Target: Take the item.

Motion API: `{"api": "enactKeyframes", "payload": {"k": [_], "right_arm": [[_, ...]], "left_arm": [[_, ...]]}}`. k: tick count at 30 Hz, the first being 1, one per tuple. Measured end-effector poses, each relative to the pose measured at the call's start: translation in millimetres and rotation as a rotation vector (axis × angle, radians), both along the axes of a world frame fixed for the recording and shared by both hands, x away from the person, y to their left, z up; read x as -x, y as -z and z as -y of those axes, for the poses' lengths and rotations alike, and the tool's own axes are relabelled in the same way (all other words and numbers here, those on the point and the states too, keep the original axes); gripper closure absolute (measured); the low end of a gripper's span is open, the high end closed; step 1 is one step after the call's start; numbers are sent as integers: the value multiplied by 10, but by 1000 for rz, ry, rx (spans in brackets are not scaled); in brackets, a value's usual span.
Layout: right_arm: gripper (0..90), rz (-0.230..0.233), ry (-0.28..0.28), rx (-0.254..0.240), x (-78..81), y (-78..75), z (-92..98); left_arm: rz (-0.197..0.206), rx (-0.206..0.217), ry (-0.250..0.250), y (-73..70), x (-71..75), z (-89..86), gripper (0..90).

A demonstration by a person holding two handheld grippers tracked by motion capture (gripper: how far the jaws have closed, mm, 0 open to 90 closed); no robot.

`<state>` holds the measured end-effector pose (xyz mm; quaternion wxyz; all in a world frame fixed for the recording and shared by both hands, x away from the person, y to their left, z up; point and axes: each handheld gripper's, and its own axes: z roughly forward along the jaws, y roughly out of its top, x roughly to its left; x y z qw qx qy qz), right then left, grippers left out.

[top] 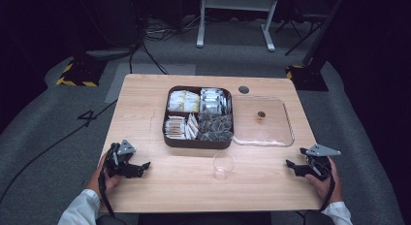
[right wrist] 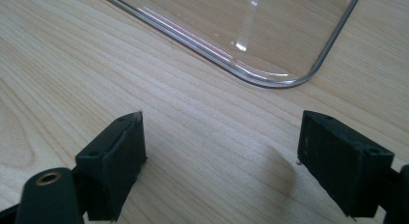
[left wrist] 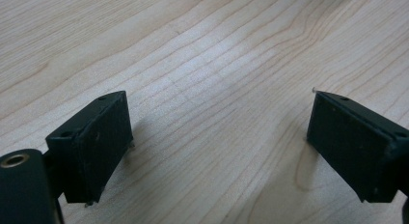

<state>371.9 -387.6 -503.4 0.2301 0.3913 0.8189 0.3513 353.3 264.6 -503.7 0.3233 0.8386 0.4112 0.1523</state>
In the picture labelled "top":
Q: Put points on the clear lid with brown knob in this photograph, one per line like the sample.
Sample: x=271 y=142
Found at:
x=263 y=124

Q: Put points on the row of brown stick packets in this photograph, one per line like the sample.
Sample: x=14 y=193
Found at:
x=181 y=127

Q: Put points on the clear plastic cup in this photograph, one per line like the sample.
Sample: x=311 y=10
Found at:
x=223 y=165

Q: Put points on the black tripod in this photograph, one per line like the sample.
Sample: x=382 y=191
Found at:
x=299 y=31

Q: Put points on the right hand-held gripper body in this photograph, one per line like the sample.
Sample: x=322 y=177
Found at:
x=318 y=160

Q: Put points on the black yellow striped stand base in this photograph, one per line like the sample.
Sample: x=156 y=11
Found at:
x=80 y=74
x=305 y=78

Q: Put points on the pile of grey tea bags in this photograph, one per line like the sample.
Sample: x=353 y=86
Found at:
x=215 y=126

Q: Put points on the person's dark lap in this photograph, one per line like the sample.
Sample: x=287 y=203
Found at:
x=203 y=218

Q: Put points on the person's left hand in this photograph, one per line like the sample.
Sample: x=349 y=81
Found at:
x=103 y=181

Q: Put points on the white metal table frame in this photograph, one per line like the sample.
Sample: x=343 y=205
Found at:
x=237 y=3

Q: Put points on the pile of yellow white packets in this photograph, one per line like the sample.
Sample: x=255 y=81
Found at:
x=183 y=101

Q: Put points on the brown compartment box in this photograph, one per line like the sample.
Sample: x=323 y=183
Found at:
x=197 y=144

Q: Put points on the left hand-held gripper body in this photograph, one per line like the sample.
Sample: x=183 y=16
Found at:
x=120 y=156

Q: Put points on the person's right hand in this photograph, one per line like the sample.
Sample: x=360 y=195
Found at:
x=324 y=186

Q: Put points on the pile of silver packets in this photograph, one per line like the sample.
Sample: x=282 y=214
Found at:
x=213 y=100

